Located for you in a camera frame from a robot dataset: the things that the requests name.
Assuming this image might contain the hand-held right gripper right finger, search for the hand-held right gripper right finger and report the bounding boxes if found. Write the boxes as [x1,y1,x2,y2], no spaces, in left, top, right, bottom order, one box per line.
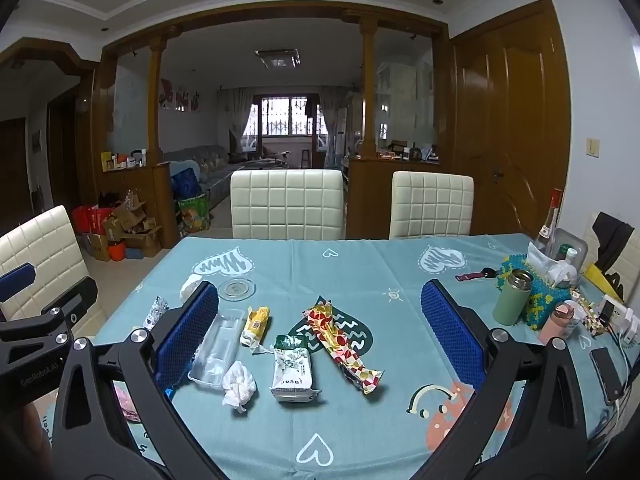
[415,279,588,480]

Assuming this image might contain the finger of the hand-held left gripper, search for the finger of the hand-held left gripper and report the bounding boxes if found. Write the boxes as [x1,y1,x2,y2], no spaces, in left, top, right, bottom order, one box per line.
[0,262,37,303]
[45,276,99,323]

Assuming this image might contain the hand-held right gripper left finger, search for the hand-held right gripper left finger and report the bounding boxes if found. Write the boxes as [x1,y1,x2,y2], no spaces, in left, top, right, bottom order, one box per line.
[50,280,226,480]

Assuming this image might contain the white tissue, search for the white tissue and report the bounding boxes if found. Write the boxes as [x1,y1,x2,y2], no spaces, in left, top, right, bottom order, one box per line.
[221,360,259,414]
[180,275,203,302]

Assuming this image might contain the yellow snack wrapper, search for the yellow snack wrapper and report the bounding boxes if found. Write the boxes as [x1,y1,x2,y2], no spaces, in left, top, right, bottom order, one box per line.
[240,306,272,354]

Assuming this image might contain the clear plastic tray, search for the clear plastic tray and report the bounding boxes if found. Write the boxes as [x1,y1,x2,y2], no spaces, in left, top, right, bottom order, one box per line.
[188,308,246,391]

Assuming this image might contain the silver foil blister pack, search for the silver foil blister pack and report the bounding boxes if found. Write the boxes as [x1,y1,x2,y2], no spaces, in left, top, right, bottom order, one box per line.
[143,296,169,331]

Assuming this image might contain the green thermos flask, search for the green thermos flask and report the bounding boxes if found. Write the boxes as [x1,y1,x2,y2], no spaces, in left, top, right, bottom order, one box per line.
[492,268,535,326]

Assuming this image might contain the round clear glass dish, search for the round clear glass dish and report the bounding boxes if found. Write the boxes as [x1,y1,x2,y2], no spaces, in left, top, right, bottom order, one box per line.
[217,279,257,302]

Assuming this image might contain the red paper bag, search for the red paper bag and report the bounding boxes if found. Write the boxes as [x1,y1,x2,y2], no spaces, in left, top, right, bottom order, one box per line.
[72,205,116,236]

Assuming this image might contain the pile of cardboard boxes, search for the pile of cardboard boxes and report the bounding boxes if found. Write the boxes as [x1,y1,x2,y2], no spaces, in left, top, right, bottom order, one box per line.
[82,199,164,261]

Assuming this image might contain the beaded tissue box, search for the beaded tissue box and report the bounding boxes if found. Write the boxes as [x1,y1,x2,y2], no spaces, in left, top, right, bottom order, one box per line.
[501,254,584,331]

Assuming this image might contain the pink printed wrapper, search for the pink printed wrapper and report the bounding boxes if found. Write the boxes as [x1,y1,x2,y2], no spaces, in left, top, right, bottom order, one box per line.
[112,382,144,421]

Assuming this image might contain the pink bottle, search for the pink bottle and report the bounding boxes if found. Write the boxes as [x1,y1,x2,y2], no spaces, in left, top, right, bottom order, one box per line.
[539,300,576,345]

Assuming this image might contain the dark wooden door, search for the dark wooden door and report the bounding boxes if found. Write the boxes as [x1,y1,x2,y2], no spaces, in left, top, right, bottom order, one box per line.
[0,117,27,221]

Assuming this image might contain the green and white packet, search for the green and white packet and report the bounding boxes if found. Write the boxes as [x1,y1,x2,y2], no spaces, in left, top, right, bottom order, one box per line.
[270,334,324,404]

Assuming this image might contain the red yellow patterned wrapper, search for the red yellow patterned wrapper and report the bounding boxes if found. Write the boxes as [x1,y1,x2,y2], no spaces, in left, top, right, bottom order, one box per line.
[301,297,385,395]

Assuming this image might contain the green printed shopping bag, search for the green printed shopping bag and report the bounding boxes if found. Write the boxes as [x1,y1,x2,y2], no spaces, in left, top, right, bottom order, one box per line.
[177,195,211,235]

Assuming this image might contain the teal printed tablecloth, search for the teal printed tablecloth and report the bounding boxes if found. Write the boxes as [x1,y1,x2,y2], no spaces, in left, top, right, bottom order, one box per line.
[40,232,640,480]

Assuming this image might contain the glass bottle with red cap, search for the glass bottle with red cap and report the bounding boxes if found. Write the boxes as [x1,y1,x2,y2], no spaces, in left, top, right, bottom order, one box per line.
[537,188,564,257]

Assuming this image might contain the clear plastic lidded container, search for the clear plastic lidded container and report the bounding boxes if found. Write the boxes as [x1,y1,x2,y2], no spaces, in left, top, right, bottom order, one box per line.
[547,228,590,281]

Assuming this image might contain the blue bag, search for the blue bag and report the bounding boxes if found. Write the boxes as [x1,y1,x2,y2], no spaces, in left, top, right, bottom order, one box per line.
[171,169,201,201]

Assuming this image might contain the black phone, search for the black phone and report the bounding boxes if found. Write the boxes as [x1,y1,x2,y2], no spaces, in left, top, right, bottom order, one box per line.
[589,346,626,407]

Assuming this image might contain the white power strip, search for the white power strip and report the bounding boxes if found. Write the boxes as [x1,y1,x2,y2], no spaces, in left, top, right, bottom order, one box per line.
[597,294,640,349]

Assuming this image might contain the grey patterned sofa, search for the grey patterned sofa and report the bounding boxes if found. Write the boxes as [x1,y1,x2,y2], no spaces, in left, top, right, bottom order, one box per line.
[165,144,246,201]

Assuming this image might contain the black cloth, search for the black cloth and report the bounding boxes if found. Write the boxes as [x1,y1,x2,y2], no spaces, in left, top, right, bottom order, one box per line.
[592,211,636,274]

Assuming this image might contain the brown wooden door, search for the brown wooden door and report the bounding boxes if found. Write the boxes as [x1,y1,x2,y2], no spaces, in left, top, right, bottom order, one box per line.
[451,0,572,237]

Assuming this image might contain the barred window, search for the barred window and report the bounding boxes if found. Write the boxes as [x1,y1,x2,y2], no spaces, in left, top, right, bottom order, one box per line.
[255,95,319,137]

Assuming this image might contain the ceiling lamp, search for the ceiling lamp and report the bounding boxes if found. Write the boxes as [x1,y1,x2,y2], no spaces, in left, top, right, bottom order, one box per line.
[255,49,301,69]

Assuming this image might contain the wooden half-wall with column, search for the wooden half-wall with column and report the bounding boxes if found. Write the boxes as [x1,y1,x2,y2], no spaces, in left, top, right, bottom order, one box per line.
[100,25,181,249]
[345,15,454,241]

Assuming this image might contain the wall pictures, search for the wall pictures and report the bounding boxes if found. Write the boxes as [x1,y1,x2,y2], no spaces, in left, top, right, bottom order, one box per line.
[159,79,201,111]

